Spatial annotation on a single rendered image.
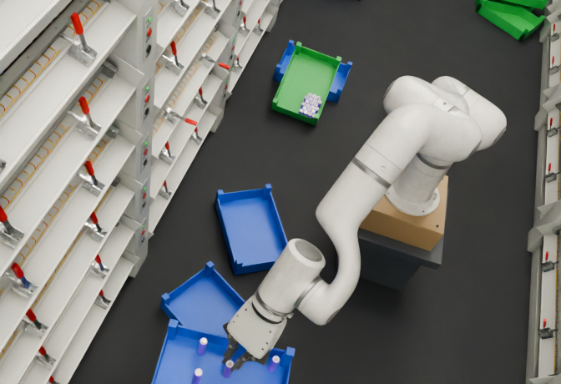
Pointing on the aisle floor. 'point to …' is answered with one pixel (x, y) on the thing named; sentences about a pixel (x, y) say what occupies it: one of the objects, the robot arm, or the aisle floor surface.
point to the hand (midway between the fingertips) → (235, 358)
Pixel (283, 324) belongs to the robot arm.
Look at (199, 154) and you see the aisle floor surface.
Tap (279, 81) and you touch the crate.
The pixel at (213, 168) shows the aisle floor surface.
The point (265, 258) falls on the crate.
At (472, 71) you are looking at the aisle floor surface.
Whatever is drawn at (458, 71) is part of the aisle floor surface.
